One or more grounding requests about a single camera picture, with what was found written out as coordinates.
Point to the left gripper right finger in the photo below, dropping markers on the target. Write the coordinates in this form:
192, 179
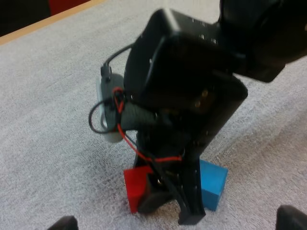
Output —
291, 219

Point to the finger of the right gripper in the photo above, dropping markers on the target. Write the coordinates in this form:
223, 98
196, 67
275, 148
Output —
156, 198
192, 191

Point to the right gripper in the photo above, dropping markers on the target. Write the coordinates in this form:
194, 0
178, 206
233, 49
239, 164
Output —
182, 79

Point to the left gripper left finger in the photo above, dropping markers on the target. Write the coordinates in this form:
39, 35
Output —
68, 224

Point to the red cube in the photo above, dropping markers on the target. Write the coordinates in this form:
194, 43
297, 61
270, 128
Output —
135, 182

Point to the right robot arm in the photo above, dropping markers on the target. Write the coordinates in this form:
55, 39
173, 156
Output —
263, 28

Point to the blue cube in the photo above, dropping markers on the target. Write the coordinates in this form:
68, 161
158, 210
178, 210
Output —
212, 184

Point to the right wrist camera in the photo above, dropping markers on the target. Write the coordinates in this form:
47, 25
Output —
108, 88

